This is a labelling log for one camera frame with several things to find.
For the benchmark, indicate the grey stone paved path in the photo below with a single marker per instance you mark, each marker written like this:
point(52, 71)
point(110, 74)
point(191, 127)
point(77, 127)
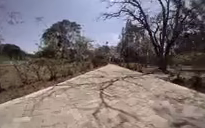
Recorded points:
point(113, 100)

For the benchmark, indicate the round-crowned green tree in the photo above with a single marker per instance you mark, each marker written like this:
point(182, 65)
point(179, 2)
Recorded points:
point(61, 36)

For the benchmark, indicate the tall tree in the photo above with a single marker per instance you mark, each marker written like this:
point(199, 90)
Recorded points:
point(133, 43)

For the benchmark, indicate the large bare branching tree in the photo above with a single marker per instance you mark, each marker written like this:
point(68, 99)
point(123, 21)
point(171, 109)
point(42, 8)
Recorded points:
point(163, 56)

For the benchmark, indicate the row of dry bushes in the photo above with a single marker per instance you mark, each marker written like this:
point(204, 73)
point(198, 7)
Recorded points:
point(186, 80)

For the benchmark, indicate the dark bushy tree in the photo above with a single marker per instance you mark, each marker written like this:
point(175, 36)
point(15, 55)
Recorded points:
point(11, 51)

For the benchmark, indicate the row of bare shrubs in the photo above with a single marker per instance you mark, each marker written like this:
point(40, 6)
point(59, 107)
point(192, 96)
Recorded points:
point(46, 68)

